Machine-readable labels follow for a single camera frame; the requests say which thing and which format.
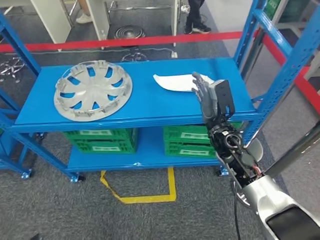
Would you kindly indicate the white plastic car part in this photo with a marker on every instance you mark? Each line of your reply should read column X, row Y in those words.
column 172, row 82

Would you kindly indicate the chrome round base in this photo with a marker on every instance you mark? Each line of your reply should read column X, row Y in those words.
column 256, row 150

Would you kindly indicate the white desk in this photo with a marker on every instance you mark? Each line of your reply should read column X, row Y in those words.
column 98, row 16
column 50, row 20

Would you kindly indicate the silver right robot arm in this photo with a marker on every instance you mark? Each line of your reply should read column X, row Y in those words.
column 269, row 198

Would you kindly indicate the red barrier belt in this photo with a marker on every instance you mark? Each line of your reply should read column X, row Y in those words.
column 124, row 42
column 307, row 89

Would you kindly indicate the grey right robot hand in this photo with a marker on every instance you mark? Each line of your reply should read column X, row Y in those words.
column 207, row 99

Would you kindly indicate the person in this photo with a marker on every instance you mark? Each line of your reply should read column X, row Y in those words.
column 84, row 18
column 193, row 13

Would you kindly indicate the grey metal bar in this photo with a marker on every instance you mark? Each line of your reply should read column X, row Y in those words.
column 295, row 151

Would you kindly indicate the silver wheel hubcap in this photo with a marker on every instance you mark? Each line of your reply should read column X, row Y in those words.
column 92, row 89

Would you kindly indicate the clear water bottle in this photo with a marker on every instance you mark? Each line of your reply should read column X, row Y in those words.
column 103, row 36

